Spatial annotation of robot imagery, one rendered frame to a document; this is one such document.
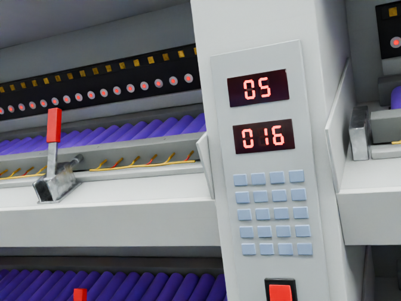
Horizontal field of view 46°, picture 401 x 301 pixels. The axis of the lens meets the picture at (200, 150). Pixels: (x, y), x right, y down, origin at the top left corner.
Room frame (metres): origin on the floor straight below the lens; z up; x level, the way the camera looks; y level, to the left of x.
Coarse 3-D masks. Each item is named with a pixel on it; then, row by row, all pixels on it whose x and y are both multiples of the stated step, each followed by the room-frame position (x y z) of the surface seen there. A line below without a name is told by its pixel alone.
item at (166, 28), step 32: (352, 0) 0.51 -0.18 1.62; (384, 0) 0.50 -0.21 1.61; (96, 32) 0.65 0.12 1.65; (128, 32) 0.63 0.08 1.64; (160, 32) 0.61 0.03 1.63; (192, 32) 0.59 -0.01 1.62; (352, 32) 0.51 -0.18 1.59; (0, 64) 0.73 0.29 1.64; (32, 64) 0.70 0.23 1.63; (64, 64) 0.68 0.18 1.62; (352, 64) 0.51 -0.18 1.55; (32, 256) 0.72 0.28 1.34; (64, 256) 0.70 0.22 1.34; (96, 256) 0.67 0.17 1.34; (128, 256) 0.65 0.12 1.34; (160, 256) 0.63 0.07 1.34; (192, 256) 0.61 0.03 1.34; (384, 256) 0.51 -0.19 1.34
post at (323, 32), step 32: (192, 0) 0.37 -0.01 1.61; (224, 0) 0.36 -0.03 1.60; (256, 0) 0.35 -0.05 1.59; (288, 0) 0.34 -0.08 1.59; (320, 0) 0.36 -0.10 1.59; (224, 32) 0.36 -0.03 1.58; (256, 32) 0.35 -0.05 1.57; (288, 32) 0.34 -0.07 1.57; (320, 32) 0.34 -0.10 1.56; (320, 64) 0.33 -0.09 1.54; (320, 96) 0.33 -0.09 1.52; (320, 128) 0.33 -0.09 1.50; (320, 160) 0.33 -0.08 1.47; (224, 192) 0.37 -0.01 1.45; (320, 192) 0.34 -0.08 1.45; (224, 224) 0.37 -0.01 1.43; (224, 256) 0.37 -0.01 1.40; (352, 256) 0.38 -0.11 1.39; (352, 288) 0.36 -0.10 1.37
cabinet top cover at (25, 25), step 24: (0, 0) 0.49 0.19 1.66; (24, 0) 0.50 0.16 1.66; (48, 0) 0.51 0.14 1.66; (72, 0) 0.52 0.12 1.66; (96, 0) 0.53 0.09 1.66; (120, 0) 0.54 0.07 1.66; (144, 0) 0.56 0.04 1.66; (168, 0) 0.57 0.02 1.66; (0, 24) 0.58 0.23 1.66; (24, 24) 0.60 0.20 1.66; (48, 24) 0.61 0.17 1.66; (72, 24) 0.63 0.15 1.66; (96, 24) 0.65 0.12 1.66; (0, 48) 0.72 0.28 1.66
